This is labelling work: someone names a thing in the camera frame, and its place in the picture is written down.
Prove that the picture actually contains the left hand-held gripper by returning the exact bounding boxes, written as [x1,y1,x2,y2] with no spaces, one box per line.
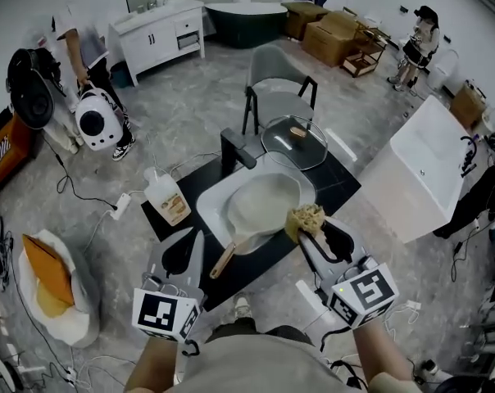
[131,227,208,344]

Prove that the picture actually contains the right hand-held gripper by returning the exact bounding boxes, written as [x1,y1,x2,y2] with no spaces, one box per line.
[297,218,401,329]

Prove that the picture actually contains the yellow loofah sponge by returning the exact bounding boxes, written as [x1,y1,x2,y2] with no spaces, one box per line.
[285,204,327,244]

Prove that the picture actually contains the gray pan with wooden handle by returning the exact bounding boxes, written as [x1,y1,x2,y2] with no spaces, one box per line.
[209,172,305,280]

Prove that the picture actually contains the person's right forearm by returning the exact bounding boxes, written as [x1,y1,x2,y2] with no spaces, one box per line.
[351,323,413,393]

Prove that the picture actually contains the person's left forearm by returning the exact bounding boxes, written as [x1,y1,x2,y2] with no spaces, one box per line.
[123,332,179,393]

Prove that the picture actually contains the clear detergent bottle orange label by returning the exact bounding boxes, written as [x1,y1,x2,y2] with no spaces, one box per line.
[142,166,193,226]

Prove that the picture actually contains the white sink basin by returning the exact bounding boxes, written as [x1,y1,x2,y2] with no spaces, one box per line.
[195,163,317,250]

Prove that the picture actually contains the black counter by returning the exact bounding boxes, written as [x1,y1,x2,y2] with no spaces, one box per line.
[140,148,362,313]

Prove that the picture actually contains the white power strip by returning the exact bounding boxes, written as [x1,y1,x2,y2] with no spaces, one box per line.
[109,192,133,221]

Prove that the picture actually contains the person's white shoe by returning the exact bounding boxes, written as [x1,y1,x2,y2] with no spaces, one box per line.
[232,292,252,319]

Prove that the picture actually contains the person's dark shorts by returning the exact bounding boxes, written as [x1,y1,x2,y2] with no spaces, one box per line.
[205,316,315,346]

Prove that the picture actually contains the white freestanding bathtub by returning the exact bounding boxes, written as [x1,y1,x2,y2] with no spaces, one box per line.
[359,93,475,245]

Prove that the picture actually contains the black faucet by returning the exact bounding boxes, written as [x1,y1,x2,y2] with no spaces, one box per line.
[219,127,258,176]

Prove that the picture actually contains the glass lid with wooden knob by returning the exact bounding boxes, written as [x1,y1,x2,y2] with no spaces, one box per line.
[260,114,329,172]

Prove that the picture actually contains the orange envelope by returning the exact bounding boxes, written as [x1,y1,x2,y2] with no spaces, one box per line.
[21,233,76,307]

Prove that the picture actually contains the person's gray shirt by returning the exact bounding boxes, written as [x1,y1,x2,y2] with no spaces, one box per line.
[176,332,357,393]

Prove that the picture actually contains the white pet carrier backpack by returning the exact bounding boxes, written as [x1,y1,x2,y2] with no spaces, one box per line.
[74,81,124,152]

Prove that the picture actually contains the gray chair with black legs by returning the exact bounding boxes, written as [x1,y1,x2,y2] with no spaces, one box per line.
[242,44,319,137]

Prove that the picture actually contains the teal waste bin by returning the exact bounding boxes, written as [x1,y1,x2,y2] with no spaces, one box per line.
[109,62,130,89]

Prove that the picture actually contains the brown cardboard box with tape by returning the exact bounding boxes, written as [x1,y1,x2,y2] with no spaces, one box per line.
[449,79,487,129]

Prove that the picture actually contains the wooden shelf rack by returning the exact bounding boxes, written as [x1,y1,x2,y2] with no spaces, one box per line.
[338,17,391,79]

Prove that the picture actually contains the orange box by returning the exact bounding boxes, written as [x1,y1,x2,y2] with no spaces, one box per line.
[0,110,39,205]

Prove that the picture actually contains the large brown cardboard box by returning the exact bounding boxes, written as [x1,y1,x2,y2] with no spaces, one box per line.
[302,10,360,69]

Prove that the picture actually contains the white vanity cabinet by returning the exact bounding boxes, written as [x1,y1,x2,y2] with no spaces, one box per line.
[107,0,206,88]

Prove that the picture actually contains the black pet carrier backpack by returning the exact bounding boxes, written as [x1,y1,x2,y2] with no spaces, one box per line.
[6,47,57,130]

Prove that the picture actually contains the small brown cardboard box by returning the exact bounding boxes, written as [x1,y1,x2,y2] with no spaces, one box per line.
[280,1,331,41]

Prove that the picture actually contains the dark green bathtub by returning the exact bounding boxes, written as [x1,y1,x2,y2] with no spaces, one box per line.
[204,2,289,50]

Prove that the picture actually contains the black floor cable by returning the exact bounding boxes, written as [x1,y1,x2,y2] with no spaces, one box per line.
[42,135,118,211]

